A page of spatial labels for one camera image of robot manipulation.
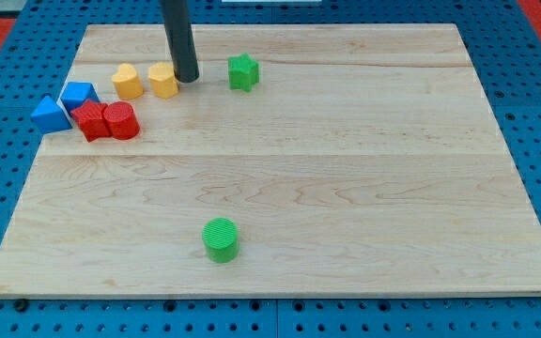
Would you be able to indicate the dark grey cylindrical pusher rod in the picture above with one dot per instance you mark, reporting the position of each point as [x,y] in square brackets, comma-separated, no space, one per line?
[179,35]

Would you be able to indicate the green star block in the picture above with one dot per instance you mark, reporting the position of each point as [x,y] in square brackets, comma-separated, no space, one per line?
[243,72]

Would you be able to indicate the yellow hexagon block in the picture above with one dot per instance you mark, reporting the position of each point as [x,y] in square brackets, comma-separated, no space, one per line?
[162,80]

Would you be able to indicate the red star block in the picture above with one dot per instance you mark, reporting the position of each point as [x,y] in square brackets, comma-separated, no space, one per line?
[90,120]

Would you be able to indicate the yellow heart block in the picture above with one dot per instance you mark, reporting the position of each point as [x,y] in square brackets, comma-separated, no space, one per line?
[127,82]

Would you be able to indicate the red cylinder block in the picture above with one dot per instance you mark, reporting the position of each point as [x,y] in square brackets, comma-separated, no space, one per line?
[121,120]

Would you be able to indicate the blue cube block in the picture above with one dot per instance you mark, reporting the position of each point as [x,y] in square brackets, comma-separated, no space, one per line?
[75,94]

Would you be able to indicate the blue triangle block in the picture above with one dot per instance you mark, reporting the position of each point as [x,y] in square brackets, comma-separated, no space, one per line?
[49,117]

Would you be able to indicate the green cylinder block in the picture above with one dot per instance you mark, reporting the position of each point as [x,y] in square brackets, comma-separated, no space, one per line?
[221,240]

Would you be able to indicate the light wooden board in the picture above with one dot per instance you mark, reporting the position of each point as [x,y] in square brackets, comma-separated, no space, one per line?
[365,163]

